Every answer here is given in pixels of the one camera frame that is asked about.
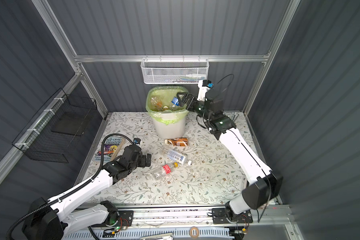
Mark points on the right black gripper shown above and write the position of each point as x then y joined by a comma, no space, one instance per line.
193,100

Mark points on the green bin liner bag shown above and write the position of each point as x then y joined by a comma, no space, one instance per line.
163,105

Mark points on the blue label bottle blue cap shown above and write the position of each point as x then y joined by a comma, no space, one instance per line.
175,102

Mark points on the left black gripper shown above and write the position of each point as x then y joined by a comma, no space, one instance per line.
144,163

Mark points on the blue white label bottle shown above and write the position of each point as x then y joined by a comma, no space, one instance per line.
176,156

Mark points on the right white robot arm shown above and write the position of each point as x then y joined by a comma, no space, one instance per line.
263,183

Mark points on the white trash bin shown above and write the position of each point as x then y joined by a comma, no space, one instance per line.
169,125

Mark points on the pink label bottle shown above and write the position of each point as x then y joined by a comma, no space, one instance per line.
164,170

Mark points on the black wire side basket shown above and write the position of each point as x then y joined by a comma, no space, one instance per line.
55,134

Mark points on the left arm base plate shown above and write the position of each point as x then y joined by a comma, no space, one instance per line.
119,219

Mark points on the colourful paperback book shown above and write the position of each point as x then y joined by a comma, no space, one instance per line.
112,147

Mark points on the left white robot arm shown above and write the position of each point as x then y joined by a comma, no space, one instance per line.
57,217

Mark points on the tape roll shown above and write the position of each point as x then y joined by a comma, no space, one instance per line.
194,232

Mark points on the brown label bottle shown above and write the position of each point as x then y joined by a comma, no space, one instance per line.
177,142

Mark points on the orange label bottle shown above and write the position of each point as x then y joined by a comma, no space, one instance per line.
157,104

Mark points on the white wire wall basket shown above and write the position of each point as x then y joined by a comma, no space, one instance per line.
163,72

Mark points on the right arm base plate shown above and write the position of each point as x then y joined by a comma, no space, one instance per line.
223,216

